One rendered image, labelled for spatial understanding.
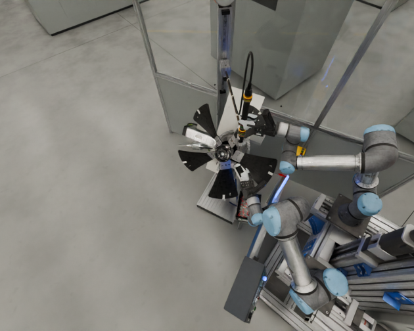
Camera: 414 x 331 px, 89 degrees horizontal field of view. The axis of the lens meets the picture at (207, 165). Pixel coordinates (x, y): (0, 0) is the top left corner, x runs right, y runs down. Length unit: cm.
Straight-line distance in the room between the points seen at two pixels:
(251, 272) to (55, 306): 214
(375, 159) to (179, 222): 197
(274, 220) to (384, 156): 54
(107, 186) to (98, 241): 68
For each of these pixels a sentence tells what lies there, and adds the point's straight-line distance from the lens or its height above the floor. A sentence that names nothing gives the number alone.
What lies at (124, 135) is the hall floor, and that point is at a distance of 339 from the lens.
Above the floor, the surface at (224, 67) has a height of 148.
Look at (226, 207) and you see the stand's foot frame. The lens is 248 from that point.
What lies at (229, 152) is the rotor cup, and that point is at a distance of 142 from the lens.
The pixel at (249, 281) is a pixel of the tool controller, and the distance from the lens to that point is 118.
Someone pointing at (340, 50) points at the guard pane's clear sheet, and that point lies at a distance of 170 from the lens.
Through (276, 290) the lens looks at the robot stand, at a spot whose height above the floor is 21.
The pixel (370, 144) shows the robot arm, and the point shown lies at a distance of 121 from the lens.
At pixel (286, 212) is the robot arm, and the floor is 151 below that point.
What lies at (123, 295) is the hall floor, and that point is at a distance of 257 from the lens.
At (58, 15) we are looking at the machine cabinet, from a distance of 633.
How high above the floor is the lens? 241
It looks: 59 degrees down
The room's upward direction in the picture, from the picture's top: 4 degrees counter-clockwise
